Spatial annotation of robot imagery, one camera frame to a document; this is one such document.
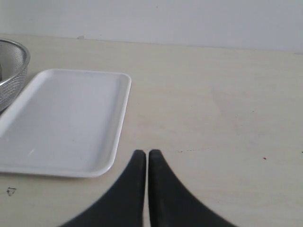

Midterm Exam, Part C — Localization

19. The steel mesh colander basin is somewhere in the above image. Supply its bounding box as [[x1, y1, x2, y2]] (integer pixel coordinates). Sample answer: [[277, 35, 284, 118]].
[[0, 38, 30, 111]]

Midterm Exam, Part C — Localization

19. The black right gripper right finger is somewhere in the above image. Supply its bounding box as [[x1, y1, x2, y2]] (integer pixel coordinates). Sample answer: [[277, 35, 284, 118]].
[[148, 149, 234, 227]]

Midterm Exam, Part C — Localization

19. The white rectangular plastic tray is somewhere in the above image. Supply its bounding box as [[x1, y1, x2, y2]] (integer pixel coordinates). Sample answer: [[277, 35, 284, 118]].
[[0, 69, 131, 178]]

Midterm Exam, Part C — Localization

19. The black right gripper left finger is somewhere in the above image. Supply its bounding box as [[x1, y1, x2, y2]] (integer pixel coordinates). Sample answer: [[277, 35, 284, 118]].
[[62, 150, 146, 227]]

